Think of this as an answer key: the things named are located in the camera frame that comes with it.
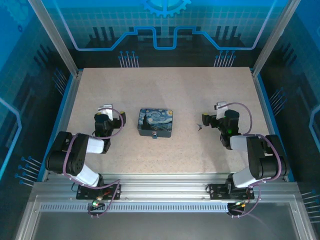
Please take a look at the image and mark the starry night print pouch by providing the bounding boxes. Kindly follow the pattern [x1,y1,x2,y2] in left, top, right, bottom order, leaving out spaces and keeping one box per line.
[137,107,175,139]

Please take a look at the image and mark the blue edge strip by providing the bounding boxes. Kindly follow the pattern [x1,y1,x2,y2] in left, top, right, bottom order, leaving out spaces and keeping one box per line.
[36,74,76,182]
[256,74,296,183]

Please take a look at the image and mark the aluminium mounting beam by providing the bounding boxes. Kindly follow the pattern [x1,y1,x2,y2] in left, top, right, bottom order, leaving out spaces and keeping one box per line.
[32,172,300,202]

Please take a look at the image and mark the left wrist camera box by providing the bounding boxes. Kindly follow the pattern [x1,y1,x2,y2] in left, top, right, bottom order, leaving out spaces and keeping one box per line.
[97,103,114,119]

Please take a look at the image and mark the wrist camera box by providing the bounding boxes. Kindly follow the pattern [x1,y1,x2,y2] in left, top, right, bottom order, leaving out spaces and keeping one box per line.
[214,101,229,120]
[97,103,114,119]

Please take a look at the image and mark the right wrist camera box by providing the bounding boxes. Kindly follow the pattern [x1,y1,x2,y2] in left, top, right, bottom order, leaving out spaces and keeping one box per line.
[214,101,229,120]

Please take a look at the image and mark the aluminium side rail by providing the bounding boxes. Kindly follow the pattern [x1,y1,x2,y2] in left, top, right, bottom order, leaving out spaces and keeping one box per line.
[250,69,288,181]
[41,71,83,182]

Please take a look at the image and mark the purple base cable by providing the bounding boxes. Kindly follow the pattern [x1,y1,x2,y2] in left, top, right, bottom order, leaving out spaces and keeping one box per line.
[228,184,262,218]
[87,178,123,218]

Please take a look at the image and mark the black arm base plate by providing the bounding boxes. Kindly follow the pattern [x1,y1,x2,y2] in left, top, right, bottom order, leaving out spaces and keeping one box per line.
[76,183,122,201]
[207,183,255,201]

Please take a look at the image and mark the aluminium frame post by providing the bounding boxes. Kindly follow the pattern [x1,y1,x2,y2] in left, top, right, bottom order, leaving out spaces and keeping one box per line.
[251,0,302,77]
[27,0,81,77]

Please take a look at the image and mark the slotted cable duct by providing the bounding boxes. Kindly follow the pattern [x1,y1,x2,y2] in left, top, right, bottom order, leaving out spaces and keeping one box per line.
[39,203,232,213]

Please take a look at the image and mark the grey metal tray frame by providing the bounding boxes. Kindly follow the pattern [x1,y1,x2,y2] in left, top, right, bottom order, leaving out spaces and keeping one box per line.
[13,194,315,240]

